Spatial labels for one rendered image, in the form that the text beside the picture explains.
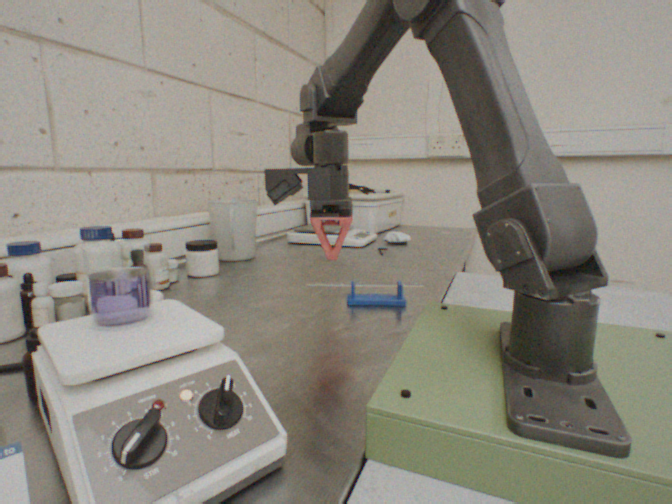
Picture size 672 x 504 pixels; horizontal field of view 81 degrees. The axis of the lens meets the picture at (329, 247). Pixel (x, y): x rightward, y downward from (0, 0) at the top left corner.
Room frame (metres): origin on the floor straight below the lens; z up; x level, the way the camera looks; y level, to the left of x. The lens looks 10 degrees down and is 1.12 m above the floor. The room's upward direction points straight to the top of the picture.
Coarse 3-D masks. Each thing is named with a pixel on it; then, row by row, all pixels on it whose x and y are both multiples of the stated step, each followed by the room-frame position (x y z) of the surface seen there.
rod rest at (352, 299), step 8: (352, 280) 0.67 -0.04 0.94; (352, 288) 0.64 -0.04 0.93; (400, 288) 0.64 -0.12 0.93; (352, 296) 0.64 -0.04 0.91; (360, 296) 0.66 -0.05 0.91; (368, 296) 0.66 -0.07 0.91; (376, 296) 0.66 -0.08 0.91; (384, 296) 0.66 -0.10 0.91; (392, 296) 0.66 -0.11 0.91; (400, 296) 0.64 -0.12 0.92; (352, 304) 0.64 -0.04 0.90; (360, 304) 0.64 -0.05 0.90; (368, 304) 0.64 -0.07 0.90; (376, 304) 0.64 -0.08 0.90; (384, 304) 0.63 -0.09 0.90; (392, 304) 0.63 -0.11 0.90; (400, 304) 0.63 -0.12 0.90
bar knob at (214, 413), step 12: (228, 384) 0.26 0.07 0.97; (204, 396) 0.26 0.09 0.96; (216, 396) 0.27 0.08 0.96; (228, 396) 0.26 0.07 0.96; (204, 408) 0.26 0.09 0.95; (216, 408) 0.25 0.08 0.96; (228, 408) 0.25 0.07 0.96; (240, 408) 0.26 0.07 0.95; (204, 420) 0.25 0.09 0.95; (216, 420) 0.25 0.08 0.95; (228, 420) 0.25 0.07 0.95
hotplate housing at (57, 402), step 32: (192, 352) 0.31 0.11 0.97; (224, 352) 0.31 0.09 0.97; (96, 384) 0.26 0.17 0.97; (128, 384) 0.26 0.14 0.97; (160, 384) 0.27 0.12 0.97; (64, 416) 0.23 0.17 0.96; (64, 448) 0.22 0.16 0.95; (256, 448) 0.25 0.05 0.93; (64, 480) 0.23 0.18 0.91; (224, 480) 0.23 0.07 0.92
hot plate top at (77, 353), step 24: (168, 312) 0.36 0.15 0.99; (192, 312) 0.36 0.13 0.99; (48, 336) 0.30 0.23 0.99; (72, 336) 0.30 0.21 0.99; (96, 336) 0.30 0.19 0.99; (120, 336) 0.30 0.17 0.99; (144, 336) 0.30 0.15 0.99; (168, 336) 0.30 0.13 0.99; (192, 336) 0.30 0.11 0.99; (216, 336) 0.31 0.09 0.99; (72, 360) 0.26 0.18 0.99; (96, 360) 0.26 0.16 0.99; (120, 360) 0.26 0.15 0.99; (144, 360) 0.27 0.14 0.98; (72, 384) 0.24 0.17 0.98
